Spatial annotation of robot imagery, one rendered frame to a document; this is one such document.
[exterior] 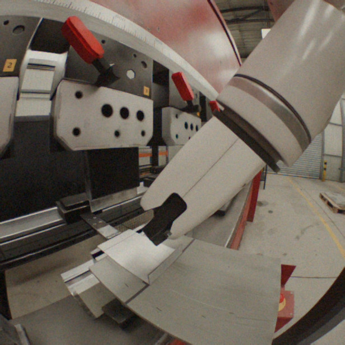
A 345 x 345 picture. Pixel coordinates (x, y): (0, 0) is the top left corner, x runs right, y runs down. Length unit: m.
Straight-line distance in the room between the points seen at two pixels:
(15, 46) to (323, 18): 0.26
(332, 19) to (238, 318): 0.29
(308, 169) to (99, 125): 8.24
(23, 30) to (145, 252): 0.36
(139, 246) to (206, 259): 0.12
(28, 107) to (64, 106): 4.37
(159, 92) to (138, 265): 0.32
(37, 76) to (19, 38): 4.66
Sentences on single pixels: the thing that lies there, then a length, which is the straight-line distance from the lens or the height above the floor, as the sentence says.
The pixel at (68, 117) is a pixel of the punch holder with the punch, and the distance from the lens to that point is 0.17.
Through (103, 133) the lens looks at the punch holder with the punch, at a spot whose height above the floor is 1.19.
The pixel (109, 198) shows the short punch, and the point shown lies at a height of 1.09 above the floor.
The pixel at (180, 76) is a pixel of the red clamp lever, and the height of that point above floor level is 1.30.
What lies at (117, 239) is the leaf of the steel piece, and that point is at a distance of 0.30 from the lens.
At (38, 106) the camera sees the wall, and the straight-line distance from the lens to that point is 4.56.
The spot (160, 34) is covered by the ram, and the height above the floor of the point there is 1.42.
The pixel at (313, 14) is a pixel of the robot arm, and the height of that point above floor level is 1.28.
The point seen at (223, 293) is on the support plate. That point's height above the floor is 1.00.
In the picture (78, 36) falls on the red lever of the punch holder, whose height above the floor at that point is 1.29.
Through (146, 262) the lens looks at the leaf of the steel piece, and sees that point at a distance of 0.25.
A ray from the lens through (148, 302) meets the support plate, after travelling 0.20.
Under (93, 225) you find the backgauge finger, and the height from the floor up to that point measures 1.00.
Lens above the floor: 1.18
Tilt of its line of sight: 10 degrees down
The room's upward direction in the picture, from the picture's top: straight up
